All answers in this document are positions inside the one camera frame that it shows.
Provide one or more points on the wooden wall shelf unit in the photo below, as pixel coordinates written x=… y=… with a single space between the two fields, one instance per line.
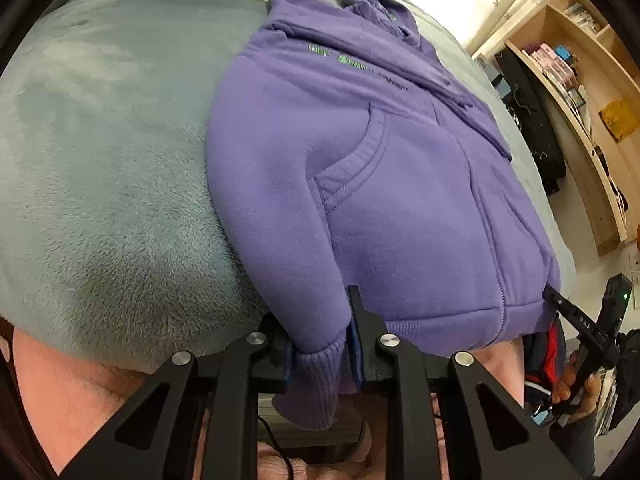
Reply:
x=575 y=125

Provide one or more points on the pink bed sheet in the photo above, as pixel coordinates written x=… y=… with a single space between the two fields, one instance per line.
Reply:
x=65 y=390

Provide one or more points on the person's right hand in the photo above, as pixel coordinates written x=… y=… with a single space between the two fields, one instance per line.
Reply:
x=562 y=385

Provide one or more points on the person's navy and red jacket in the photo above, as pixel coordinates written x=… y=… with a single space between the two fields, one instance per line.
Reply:
x=542 y=360

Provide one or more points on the long black bag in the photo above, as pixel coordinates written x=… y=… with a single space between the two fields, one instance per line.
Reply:
x=535 y=110

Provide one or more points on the yellow paper sheet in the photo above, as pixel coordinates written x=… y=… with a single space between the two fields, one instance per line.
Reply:
x=617 y=120

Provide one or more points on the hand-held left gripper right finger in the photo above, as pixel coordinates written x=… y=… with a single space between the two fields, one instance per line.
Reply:
x=354 y=355

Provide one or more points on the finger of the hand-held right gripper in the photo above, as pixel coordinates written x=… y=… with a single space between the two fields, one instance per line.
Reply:
x=575 y=320

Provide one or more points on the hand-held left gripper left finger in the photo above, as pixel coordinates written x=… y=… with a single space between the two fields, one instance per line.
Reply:
x=286 y=360

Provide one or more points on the purple zip hoodie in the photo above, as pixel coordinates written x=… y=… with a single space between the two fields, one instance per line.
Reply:
x=400 y=185

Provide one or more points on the blue toy box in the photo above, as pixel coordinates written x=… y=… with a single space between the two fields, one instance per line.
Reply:
x=564 y=54

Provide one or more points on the grey-blue plush bed blanket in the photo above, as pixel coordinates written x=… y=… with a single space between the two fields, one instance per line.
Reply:
x=115 y=160

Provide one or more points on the row of books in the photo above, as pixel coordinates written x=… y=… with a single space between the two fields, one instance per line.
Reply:
x=582 y=17

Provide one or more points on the pink drawer boxes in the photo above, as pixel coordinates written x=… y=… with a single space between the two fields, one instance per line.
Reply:
x=542 y=60

